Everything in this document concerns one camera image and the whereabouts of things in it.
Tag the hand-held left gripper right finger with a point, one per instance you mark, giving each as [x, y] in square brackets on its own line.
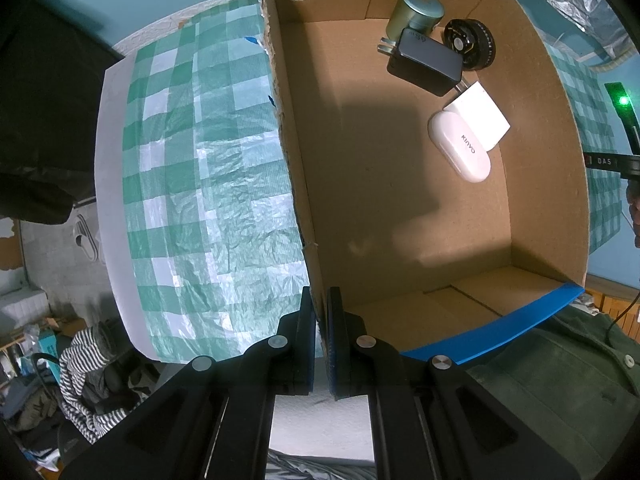
[332, 360]

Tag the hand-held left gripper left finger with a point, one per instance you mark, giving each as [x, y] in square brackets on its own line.
[310, 350]

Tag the white square charger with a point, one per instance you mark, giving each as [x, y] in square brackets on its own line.
[485, 112]

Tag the white oval case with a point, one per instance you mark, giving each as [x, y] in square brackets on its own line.
[460, 145]

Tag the brown cardboard box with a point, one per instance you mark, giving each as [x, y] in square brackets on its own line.
[400, 185]

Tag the black round dial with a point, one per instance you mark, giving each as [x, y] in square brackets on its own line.
[475, 42]

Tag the dark grey charger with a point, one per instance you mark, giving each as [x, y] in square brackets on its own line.
[425, 60]

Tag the round green tin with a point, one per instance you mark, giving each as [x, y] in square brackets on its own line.
[417, 10]

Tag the person's right hand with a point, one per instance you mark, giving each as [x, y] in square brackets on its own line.
[634, 215]

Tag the grey striped fabric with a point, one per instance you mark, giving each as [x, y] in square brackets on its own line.
[320, 467]

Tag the green jacket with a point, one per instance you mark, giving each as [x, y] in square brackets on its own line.
[550, 385]

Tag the large green checkered plastic tablecloth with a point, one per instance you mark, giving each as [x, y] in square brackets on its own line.
[200, 160]

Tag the black white striped cloth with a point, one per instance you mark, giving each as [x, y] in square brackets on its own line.
[80, 360]

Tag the white slipper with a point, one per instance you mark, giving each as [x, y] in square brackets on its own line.
[87, 240]

